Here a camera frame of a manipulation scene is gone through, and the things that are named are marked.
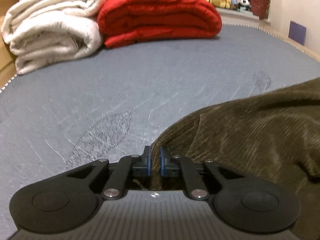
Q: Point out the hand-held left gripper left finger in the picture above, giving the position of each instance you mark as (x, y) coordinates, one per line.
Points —
(147, 161)

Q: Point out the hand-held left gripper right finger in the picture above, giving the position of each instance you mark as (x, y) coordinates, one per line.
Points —
(163, 161)

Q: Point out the grey quilted mattress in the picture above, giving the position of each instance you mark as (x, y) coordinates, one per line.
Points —
(125, 85)

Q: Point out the red folded quilt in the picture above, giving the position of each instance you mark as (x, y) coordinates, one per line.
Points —
(160, 17)

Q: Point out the white folded blanket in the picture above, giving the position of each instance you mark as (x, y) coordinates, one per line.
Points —
(50, 30)

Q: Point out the white window sill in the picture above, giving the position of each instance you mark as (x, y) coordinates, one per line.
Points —
(237, 13)

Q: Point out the panda plush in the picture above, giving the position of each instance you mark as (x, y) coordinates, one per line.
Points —
(244, 2)

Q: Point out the dark red cushion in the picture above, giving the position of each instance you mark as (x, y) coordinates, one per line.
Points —
(260, 2)

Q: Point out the purple wall patch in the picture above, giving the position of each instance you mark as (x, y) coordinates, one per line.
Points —
(297, 33)

